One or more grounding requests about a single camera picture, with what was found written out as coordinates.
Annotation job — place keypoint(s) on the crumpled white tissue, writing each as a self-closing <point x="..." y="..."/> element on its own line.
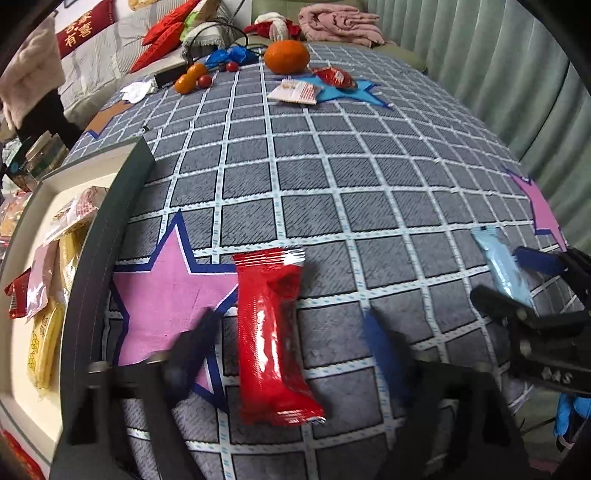
<point x="138" y="90"/>

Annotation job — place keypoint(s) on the dark grey cardboard box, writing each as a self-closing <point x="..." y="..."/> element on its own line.
<point x="106" y="258"/>

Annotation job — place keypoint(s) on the red printed packaging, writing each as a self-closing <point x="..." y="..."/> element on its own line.
<point x="18" y="457"/>

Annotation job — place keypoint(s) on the grey striped sofa cover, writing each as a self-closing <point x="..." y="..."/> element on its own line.
<point x="101" y="69"/>

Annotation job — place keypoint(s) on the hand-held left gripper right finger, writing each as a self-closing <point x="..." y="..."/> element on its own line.
<point x="383" y="355"/>

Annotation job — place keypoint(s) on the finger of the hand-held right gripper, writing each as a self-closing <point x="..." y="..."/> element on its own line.
<point x="501" y="302"/>
<point x="535" y="260"/>

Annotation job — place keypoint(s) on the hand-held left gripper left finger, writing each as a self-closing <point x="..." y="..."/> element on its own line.
<point x="184" y="355"/>

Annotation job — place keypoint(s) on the person's right hand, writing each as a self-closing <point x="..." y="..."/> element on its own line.
<point x="568" y="415"/>

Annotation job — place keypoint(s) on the pale green curtain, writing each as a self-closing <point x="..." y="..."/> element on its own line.
<point x="498" y="83"/>

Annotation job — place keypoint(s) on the large orange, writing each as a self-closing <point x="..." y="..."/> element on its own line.
<point x="286" y="57"/>

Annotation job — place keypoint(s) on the pink white striped snack packet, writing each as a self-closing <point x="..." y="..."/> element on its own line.
<point x="295" y="91"/>

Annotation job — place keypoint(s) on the red cushion gold lettering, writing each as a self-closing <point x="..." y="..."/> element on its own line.
<point x="83" y="27"/>

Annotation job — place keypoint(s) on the green sofa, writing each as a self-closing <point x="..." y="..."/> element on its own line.
<point x="401" y="55"/>

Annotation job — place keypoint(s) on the long red snack packet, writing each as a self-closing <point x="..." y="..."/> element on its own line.
<point x="272" y="337"/>

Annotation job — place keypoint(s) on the pink folded blanket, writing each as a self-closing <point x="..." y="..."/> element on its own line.
<point x="341" y="23"/>

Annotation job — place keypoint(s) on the clear bag of snacks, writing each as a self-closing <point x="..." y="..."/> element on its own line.
<point x="14" y="214"/>

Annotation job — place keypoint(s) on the small mandarin orange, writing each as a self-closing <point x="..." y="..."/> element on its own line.
<point x="197" y="70"/>
<point x="184" y="84"/>

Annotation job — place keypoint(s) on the grey checked star tablecloth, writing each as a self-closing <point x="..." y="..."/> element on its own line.
<point x="369" y="194"/>

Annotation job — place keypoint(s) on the slim pink snack packet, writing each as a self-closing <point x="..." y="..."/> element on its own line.
<point x="39" y="281"/>

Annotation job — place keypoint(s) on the blue plastic bag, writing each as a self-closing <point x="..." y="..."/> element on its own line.
<point x="231" y="56"/>

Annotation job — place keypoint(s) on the yellow snack packet black print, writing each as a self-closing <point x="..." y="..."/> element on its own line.
<point x="44" y="341"/>

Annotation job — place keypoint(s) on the plain yellow snack packet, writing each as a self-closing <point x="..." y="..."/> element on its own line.
<point x="69" y="258"/>

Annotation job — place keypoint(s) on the small red candy packet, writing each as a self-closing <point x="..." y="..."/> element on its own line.
<point x="16" y="295"/>

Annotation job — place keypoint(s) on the red patterned snack packet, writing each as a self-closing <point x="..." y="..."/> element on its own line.
<point x="334" y="76"/>

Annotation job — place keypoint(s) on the large pink white snack packet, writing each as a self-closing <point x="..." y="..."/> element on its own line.
<point x="83" y="207"/>

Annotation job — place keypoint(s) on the light blue snack packet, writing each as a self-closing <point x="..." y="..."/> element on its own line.
<point x="501" y="263"/>

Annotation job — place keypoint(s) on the red white plush cloth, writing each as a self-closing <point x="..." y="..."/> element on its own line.
<point x="277" y="27"/>

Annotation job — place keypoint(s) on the black power adapter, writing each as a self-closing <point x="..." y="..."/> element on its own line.
<point x="171" y="77"/>

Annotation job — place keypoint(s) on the cherry tomato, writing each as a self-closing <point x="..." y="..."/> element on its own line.
<point x="204" y="81"/>
<point x="232" y="66"/>

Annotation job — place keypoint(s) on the grey white fuzzy cushion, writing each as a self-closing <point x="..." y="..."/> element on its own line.
<point x="207" y="39"/>

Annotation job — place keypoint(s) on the red pillow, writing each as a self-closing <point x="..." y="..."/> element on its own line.
<point x="173" y="14"/>
<point x="157" y="46"/>

